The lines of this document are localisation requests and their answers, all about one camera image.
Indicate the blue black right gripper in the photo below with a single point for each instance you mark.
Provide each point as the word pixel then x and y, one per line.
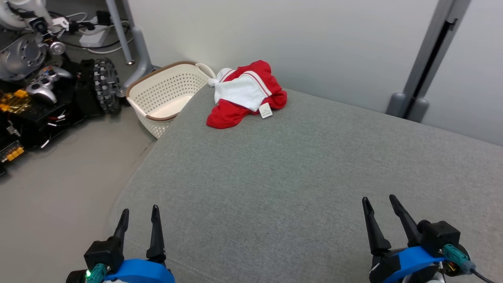
pixel 408 259

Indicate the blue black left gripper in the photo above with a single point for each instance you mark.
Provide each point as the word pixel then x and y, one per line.
pixel 141 273

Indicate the red white-sleeved t-shirt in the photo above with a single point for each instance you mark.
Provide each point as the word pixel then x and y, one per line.
pixel 232 116

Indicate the cream perforated laundry basket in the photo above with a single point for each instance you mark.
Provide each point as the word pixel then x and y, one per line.
pixel 165 90

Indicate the small yellow connector block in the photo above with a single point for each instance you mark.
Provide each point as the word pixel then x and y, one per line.
pixel 15 154

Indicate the black knobby wheel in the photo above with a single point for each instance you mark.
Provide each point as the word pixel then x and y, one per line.
pixel 106 84

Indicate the grey game controller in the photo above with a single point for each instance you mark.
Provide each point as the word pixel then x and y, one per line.
pixel 41 91

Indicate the gold yellow connector cluster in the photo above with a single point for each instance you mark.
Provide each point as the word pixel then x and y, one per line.
pixel 13 101

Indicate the grey metal stand leg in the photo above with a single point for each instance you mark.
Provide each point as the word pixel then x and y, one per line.
pixel 142 51

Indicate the white power strip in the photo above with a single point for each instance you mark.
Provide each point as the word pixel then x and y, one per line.
pixel 94 38

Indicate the small silver round knob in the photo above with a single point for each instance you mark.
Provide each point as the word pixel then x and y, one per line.
pixel 57 48

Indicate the thin grey metal pole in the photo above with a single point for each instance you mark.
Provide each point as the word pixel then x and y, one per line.
pixel 118 31

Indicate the silver robot machinery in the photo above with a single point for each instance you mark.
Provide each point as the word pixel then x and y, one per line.
pixel 21 57

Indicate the black power adapter plug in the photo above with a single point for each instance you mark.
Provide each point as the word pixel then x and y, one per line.
pixel 103 17

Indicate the white robot shell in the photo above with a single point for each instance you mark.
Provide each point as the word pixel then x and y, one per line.
pixel 19 11

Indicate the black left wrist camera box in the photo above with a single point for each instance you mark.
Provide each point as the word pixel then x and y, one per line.
pixel 104 253

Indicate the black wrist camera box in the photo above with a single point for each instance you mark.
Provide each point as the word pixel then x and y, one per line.
pixel 104 253
pixel 440 236

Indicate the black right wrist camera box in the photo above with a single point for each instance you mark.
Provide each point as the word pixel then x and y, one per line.
pixel 440 236

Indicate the grey partition post with slot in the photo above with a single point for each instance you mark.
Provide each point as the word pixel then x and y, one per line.
pixel 428 51

